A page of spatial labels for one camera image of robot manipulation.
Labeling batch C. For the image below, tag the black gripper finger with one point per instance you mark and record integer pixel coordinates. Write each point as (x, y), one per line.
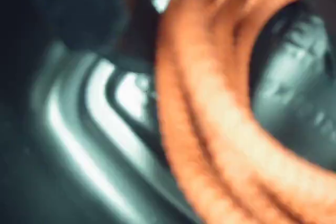
(296, 51)
(92, 11)

